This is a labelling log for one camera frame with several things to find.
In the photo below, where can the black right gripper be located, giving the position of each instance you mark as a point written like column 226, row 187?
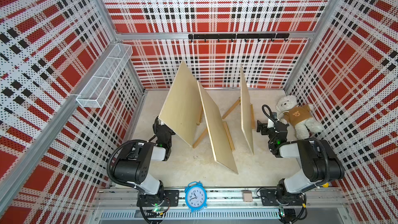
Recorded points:
column 263, row 127

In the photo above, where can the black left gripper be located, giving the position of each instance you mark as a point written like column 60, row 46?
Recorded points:
column 155, row 127

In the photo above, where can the plywood board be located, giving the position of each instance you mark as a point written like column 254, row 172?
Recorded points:
column 220, row 144
column 245, row 109
column 181, row 109

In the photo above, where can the wooden easel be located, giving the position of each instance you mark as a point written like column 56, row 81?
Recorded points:
column 225, row 115
column 205, row 133
column 200, row 117

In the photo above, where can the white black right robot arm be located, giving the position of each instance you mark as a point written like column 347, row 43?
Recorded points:
column 319, row 164

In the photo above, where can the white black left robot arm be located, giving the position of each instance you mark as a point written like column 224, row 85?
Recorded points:
column 129, row 166

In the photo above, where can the white teddy bear brown hoodie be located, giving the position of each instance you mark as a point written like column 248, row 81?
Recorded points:
column 299, row 116

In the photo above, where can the blue alarm clock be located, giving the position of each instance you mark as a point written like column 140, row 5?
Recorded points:
column 195, row 196

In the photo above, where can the small beige box on rail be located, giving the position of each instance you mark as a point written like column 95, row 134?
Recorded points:
column 247, row 196

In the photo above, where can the white wire mesh basket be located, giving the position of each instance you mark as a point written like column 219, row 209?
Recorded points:
column 111, row 64

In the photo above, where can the black hook rail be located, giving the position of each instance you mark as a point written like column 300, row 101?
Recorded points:
column 271, row 36

